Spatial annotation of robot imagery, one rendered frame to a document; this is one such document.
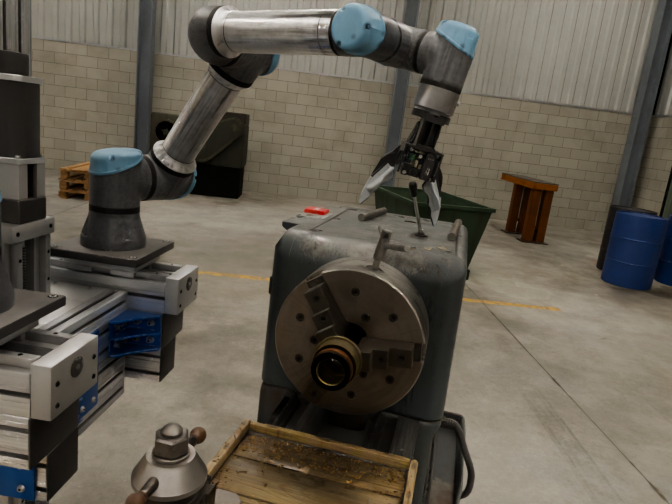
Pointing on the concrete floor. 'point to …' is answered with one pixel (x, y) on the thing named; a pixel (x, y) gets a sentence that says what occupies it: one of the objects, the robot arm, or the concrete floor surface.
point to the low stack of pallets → (74, 181)
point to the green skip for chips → (401, 200)
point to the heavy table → (529, 207)
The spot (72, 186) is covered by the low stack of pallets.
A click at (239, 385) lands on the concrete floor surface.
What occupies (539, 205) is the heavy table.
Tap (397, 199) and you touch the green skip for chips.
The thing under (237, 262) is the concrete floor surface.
